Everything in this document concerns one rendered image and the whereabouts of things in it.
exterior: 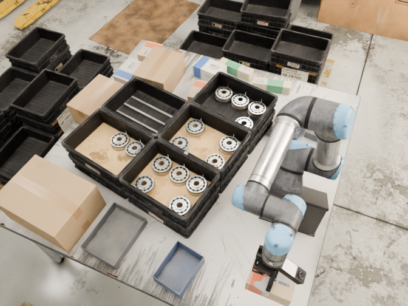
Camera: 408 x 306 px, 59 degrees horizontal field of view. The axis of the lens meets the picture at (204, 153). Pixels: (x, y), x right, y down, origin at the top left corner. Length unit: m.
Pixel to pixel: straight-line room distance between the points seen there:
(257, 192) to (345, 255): 1.62
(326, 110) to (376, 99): 2.34
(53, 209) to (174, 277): 0.64
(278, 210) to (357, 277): 1.61
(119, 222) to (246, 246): 0.65
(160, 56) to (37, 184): 1.11
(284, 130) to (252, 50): 2.04
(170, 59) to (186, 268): 1.31
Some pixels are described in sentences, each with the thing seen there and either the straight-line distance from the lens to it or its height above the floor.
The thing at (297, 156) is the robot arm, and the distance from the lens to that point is 1.68.
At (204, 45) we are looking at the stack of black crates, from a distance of 3.47.
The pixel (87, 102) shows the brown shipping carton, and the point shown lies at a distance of 2.26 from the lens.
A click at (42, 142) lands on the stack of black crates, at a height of 0.27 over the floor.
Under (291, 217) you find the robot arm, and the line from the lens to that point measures 1.10.
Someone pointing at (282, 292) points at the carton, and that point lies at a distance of 1.34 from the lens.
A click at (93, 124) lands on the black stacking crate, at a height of 0.87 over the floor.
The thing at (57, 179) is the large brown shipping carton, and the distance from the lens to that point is 1.92.
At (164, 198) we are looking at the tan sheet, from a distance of 1.80.
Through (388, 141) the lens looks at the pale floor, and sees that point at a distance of 3.33.
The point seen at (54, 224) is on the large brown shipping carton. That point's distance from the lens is 1.80.
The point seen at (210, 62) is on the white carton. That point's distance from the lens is 2.48.
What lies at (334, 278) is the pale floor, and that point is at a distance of 2.62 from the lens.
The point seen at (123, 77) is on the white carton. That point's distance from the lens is 2.46.
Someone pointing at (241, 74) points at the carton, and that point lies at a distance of 2.48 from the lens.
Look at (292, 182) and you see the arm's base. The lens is 1.70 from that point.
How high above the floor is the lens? 2.40
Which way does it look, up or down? 54 degrees down
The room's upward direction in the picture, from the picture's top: 3 degrees counter-clockwise
